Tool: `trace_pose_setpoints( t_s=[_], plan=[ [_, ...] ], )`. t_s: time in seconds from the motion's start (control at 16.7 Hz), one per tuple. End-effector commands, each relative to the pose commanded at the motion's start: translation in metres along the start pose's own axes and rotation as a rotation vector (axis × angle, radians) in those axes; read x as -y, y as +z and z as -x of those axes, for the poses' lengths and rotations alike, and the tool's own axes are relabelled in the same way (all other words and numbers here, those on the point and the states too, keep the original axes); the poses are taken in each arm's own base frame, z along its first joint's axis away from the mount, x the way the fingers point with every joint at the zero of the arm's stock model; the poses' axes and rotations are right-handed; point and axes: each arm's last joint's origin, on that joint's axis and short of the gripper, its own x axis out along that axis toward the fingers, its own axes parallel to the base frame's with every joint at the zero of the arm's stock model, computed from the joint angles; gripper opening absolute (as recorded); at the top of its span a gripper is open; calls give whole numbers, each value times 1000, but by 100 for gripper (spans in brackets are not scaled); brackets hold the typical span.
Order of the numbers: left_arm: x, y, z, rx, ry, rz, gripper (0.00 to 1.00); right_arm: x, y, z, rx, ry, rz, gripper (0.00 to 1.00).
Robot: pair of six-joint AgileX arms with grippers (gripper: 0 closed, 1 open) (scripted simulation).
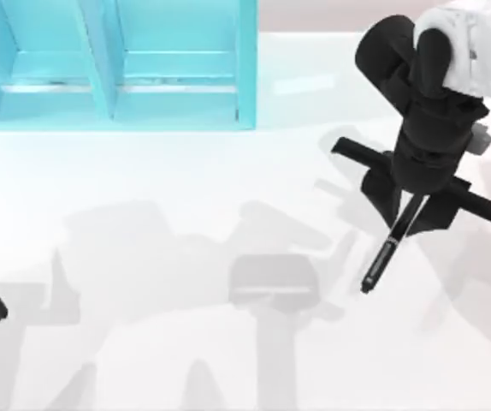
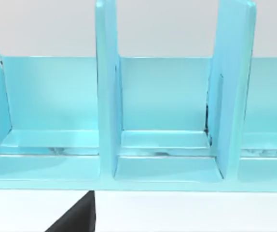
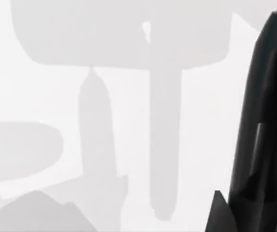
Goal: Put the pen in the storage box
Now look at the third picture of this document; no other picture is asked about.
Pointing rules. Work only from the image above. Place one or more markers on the black bottle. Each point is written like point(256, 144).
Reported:
point(264, 120)

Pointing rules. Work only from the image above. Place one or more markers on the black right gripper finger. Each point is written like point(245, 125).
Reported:
point(217, 215)

